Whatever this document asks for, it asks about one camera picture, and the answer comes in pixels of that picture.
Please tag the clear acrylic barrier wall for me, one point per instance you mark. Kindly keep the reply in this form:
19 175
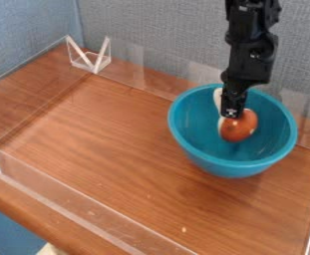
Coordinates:
95 178

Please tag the blue plastic bowl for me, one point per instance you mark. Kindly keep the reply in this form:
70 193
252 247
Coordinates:
232 147

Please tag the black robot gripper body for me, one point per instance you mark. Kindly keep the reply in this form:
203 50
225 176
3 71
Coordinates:
253 46

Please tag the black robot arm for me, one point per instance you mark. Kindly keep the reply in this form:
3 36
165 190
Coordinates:
253 50

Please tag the clear acrylic corner bracket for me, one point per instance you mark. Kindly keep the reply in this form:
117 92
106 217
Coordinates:
90 61

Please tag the toy mushroom brown cap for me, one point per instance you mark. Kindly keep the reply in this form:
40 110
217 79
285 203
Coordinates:
234 130

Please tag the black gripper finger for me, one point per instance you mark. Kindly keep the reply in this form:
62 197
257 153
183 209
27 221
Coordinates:
232 104

